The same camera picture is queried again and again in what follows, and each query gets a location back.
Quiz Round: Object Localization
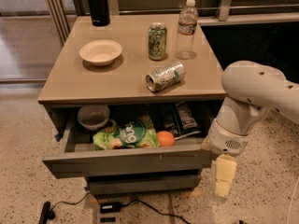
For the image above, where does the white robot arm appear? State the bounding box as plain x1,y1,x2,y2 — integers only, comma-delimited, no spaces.
202,61,299,202

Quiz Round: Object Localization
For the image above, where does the black insulated water bottle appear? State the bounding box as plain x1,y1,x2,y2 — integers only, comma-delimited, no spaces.
88,0,110,26

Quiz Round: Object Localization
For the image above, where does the black power adapter brick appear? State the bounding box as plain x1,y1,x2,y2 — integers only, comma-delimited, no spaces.
100,202,121,214

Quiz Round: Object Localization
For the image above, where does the lying green soda can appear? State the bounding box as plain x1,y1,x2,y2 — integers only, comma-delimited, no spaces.
146,61,186,92

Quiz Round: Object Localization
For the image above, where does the metal window frame rail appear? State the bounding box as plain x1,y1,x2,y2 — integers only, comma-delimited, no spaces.
46,0,299,42

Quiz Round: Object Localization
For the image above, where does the clear plastic water bottle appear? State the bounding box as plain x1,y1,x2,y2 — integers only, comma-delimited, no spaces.
175,0,198,60

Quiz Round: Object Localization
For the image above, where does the white cable at right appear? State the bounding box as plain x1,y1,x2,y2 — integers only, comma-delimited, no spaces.
285,175,299,224

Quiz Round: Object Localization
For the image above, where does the black power cable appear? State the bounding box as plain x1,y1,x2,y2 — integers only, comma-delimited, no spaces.
50,191,192,224

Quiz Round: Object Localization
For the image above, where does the black plug on floor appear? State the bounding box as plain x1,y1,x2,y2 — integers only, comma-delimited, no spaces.
38,201,56,224

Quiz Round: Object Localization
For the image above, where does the grey drawer cabinet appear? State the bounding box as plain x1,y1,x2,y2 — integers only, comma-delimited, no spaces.
37,13,235,198

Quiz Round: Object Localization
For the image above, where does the black snack packet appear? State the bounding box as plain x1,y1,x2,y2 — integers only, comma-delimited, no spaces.
158,102,201,140

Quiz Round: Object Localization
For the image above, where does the grey bottom drawer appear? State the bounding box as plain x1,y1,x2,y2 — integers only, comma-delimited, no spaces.
87,170,201,195

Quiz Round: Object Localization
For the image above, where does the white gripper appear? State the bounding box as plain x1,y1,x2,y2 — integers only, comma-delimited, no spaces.
201,119,249,203

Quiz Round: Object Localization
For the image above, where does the orange fruit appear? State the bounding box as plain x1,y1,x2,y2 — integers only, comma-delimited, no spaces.
157,131,175,147

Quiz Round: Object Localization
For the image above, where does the green chip bag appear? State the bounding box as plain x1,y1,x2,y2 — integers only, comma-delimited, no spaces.
93,115,160,150

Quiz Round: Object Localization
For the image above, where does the grey bowl in drawer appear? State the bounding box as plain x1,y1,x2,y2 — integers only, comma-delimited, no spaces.
77,105,110,131

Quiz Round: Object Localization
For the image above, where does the upright green soda can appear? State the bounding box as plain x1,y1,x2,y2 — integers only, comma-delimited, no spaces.
148,22,167,61

